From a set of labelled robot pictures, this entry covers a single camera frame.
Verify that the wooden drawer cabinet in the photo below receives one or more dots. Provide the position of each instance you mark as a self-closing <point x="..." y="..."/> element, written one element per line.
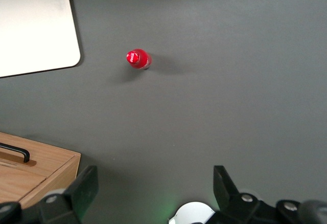
<point x="51" y="167"/>

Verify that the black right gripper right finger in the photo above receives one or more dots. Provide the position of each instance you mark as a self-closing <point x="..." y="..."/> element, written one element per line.
<point x="226" y="190"/>

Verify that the red bottle with red cap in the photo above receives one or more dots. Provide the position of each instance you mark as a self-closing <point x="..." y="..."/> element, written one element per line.
<point x="140" y="59"/>

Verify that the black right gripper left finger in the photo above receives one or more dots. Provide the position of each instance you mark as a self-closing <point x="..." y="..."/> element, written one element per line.
<point x="81" y="185"/>

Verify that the white rectangular tray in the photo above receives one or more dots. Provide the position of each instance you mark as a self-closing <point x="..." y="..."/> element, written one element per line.
<point x="33" y="27"/>

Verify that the white round object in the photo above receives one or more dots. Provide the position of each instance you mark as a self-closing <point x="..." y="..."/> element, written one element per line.
<point x="191" y="212"/>

